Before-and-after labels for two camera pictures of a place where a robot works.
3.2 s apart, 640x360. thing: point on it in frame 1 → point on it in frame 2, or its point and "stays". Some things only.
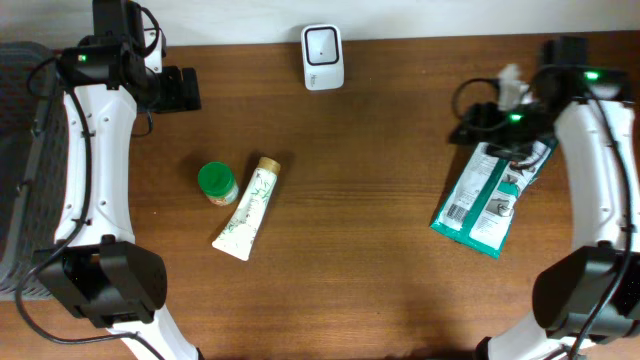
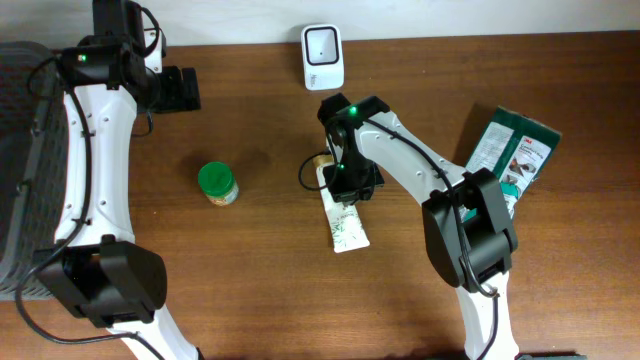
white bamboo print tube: [240, 235] → [345, 223]
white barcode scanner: [323, 57] stays
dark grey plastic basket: [31, 110] stays
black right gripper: [479, 122] → [342, 191]
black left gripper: [189, 89] stays
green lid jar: [216, 180] stays
